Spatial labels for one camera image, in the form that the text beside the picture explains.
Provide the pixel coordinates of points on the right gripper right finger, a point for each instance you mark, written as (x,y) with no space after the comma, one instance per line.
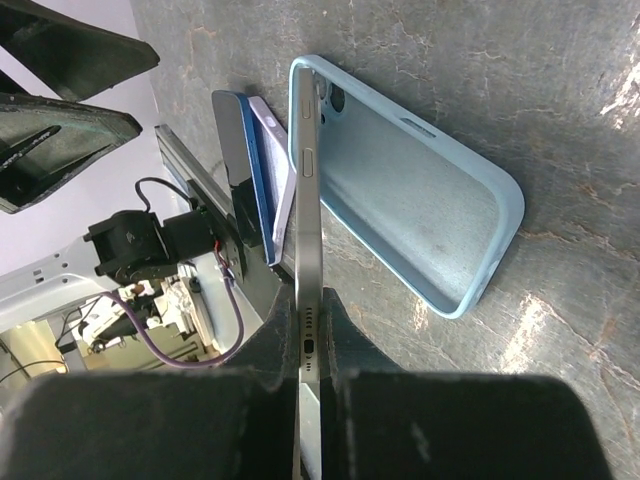
(379,421)

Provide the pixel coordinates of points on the lavender phone case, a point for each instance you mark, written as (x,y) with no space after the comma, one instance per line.
(280,175)

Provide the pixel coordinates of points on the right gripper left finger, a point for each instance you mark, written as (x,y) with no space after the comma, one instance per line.
(235,421)

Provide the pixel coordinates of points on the light blue phone case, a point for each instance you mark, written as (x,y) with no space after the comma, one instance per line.
(437,214)

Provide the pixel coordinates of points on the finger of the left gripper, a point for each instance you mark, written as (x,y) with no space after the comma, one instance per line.
(45,143)
(76,60)

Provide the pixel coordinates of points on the blue edged black phone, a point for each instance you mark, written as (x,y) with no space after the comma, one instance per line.
(240,144)

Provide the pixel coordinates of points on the pink edged black phone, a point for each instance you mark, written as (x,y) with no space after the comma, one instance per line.
(303,129)

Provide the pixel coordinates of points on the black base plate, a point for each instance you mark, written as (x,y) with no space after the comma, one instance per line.
(255,284)

